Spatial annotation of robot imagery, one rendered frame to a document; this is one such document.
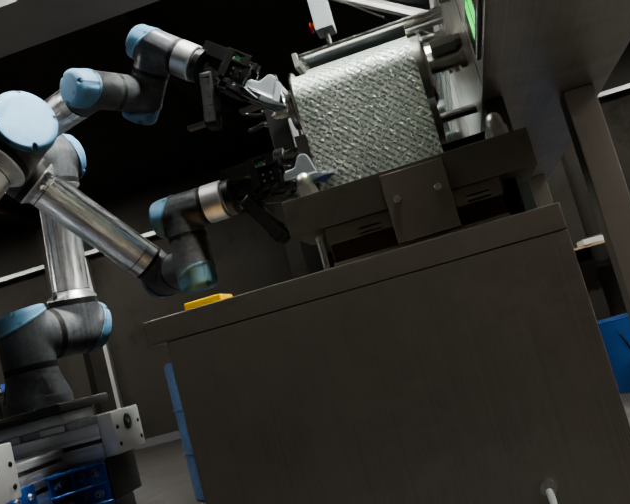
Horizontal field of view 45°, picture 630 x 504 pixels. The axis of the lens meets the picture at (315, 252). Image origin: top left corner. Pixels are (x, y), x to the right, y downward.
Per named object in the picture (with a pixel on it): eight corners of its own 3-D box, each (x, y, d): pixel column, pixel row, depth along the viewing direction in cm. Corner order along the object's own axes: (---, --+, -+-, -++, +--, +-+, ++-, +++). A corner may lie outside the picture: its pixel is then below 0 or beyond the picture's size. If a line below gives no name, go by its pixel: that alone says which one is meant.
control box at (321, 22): (315, 41, 211) (305, 8, 212) (337, 33, 210) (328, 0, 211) (309, 32, 204) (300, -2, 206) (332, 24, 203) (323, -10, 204)
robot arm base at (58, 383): (-11, 422, 163) (-20, 377, 164) (28, 413, 177) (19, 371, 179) (52, 405, 160) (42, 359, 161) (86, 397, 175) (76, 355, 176)
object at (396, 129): (328, 216, 141) (303, 123, 143) (451, 179, 137) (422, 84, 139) (328, 216, 141) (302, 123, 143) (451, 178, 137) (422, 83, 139)
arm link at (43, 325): (-8, 376, 169) (-21, 318, 171) (46, 365, 179) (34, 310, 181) (18, 366, 162) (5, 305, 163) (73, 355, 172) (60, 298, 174)
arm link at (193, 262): (202, 294, 153) (189, 242, 155) (228, 282, 145) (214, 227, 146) (167, 301, 149) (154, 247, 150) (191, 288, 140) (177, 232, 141)
